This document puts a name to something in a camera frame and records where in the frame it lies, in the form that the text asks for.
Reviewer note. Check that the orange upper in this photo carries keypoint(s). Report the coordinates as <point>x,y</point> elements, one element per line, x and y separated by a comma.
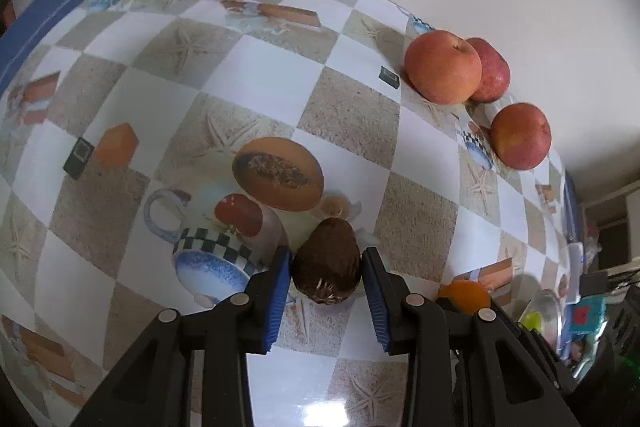
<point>467,297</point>

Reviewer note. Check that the round brown avocado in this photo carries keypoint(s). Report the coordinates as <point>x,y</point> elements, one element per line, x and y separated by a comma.
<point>326,268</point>

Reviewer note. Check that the green apple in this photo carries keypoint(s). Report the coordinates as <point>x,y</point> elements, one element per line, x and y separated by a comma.
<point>532,321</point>

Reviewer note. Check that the silver metal bowl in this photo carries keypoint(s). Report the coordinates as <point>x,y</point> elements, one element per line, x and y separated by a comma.
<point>549,306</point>

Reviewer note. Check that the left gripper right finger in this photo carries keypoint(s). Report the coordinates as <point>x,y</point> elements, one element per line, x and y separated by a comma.
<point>454,376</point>

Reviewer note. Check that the pale orange-red apple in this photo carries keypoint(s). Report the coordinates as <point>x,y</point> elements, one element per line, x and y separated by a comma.
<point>444,68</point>

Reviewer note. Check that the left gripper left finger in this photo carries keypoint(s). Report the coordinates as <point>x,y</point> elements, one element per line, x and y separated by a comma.
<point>151,383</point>

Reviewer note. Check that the red apple near edge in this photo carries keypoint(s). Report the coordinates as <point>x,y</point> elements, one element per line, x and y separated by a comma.
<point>520,135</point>

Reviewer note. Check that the dark red apple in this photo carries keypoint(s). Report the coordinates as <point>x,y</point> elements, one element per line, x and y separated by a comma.
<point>496,75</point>

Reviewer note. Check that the checkered printed tablecloth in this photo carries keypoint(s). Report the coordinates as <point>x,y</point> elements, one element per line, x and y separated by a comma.
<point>152,148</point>

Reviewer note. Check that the white device on table edge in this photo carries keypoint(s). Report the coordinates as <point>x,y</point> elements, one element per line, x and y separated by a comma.
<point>575,254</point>

